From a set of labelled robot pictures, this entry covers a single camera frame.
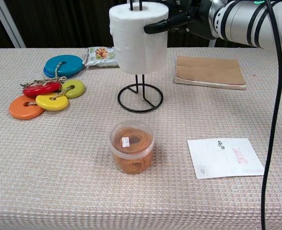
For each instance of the white toilet paper roll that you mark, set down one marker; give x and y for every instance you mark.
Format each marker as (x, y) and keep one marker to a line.
(138, 38)

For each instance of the beige waffle tablecloth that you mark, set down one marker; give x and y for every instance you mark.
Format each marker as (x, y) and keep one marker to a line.
(140, 143)

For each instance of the red wooden disc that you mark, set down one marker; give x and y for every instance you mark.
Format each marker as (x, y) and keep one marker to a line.
(41, 88)

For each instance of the orange wooden disc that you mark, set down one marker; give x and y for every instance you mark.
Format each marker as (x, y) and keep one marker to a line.
(23, 109)

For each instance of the yellow wooden disc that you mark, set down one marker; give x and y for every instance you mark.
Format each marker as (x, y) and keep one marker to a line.
(51, 101)

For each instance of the lime green wooden disc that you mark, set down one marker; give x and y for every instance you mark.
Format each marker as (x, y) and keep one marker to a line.
(73, 88)

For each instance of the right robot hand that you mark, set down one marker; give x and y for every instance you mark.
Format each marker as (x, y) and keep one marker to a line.
(179, 19)

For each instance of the clear jar of rubber bands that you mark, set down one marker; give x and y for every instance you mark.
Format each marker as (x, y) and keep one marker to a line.
(131, 147)

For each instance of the white postcard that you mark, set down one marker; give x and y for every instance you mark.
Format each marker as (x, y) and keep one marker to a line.
(224, 158)

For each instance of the blue wooden disc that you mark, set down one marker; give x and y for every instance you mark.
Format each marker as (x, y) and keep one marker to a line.
(64, 65)

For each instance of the snack bag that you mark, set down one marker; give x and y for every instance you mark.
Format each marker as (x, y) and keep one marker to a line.
(101, 57)

